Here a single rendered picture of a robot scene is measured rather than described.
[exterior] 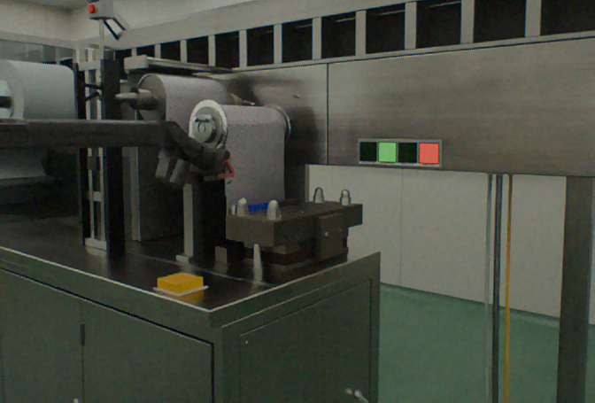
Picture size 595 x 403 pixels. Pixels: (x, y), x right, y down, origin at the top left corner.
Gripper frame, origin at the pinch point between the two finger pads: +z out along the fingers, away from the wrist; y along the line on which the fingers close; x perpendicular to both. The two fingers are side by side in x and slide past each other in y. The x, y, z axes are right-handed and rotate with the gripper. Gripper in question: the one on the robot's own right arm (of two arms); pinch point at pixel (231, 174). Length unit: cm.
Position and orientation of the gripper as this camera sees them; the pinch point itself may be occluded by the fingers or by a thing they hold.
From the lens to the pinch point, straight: 140.1
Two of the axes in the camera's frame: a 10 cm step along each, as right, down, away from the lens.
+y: 7.9, 0.6, -6.1
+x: 2.7, -9.3, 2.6
